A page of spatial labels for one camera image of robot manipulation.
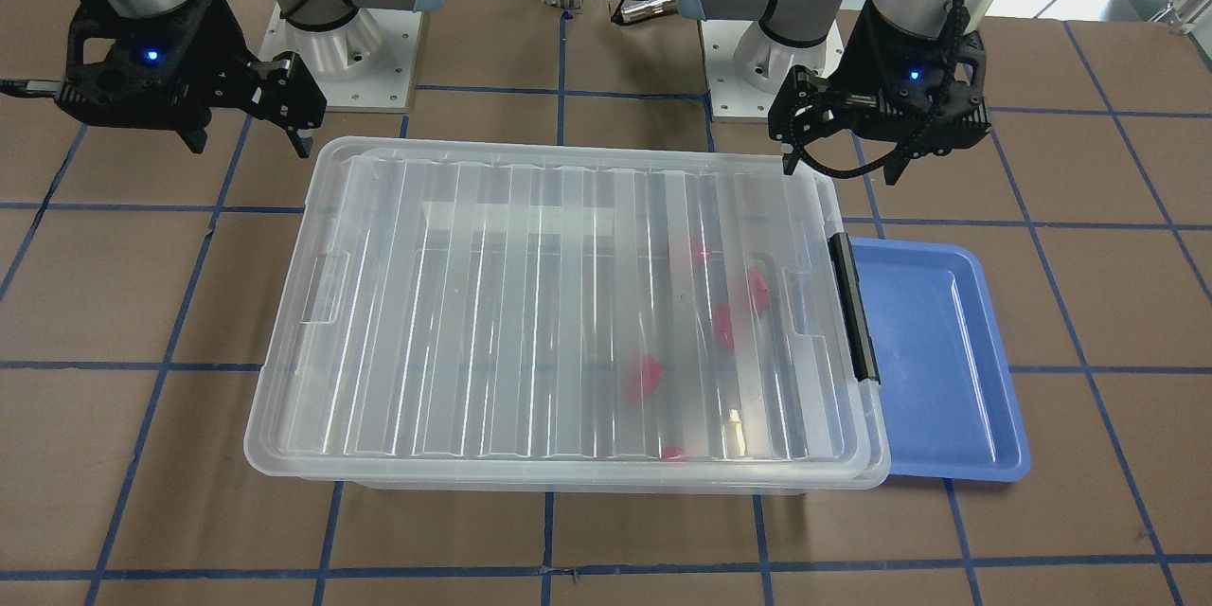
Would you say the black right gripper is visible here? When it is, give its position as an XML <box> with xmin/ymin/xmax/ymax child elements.
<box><xmin>55</xmin><ymin>0</ymin><xmax>328</xmax><ymax>160</ymax></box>

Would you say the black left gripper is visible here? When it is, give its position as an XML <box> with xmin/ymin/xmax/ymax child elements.
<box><xmin>768</xmin><ymin>11</ymin><xmax>991</xmax><ymax>187</ymax></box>

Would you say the red block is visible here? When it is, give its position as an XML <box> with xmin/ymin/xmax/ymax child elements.
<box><xmin>710</xmin><ymin>303</ymin><xmax>736</xmax><ymax>354</ymax></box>
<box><xmin>747</xmin><ymin>265</ymin><xmax>771</xmax><ymax>315</ymax></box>
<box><xmin>686</xmin><ymin>238</ymin><xmax>713</xmax><ymax>270</ymax></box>

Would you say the clear plastic box lid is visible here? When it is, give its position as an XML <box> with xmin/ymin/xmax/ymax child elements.
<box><xmin>242</xmin><ymin>135</ymin><xmax>892</xmax><ymax>490</ymax></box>

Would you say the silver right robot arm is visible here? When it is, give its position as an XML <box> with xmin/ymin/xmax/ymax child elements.
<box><xmin>2</xmin><ymin>0</ymin><xmax>445</xmax><ymax>158</ymax></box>

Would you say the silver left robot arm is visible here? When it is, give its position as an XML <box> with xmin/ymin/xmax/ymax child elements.
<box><xmin>678</xmin><ymin>0</ymin><xmax>994</xmax><ymax>185</ymax></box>

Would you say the blue plastic tray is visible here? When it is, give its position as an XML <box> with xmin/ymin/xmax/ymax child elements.
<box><xmin>852</xmin><ymin>238</ymin><xmax>1033</xmax><ymax>484</ymax></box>

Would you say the red block centre low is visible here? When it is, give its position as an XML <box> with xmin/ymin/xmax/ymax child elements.
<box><xmin>621</xmin><ymin>354</ymin><xmax>667</xmax><ymax>404</ymax></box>

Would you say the clear plastic storage box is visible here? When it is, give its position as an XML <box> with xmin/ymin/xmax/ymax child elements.
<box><xmin>343</xmin><ymin>148</ymin><xmax>892</xmax><ymax>496</ymax></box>

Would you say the silver cylindrical connector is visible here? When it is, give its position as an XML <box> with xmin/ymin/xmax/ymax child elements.
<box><xmin>610</xmin><ymin>0</ymin><xmax>678</xmax><ymax>27</ymax></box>

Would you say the black box latch handle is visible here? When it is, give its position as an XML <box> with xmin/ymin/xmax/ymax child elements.
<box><xmin>827</xmin><ymin>231</ymin><xmax>882</xmax><ymax>384</ymax></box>

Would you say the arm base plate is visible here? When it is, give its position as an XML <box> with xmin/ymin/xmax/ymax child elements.
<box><xmin>258</xmin><ymin>8</ymin><xmax>425</xmax><ymax>114</ymax></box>
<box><xmin>701</xmin><ymin>21</ymin><xmax>844</xmax><ymax>122</ymax></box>

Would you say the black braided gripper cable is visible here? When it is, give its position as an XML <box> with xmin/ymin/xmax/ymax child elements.
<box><xmin>782</xmin><ymin>0</ymin><xmax>976</xmax><ymax>179</ymax></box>

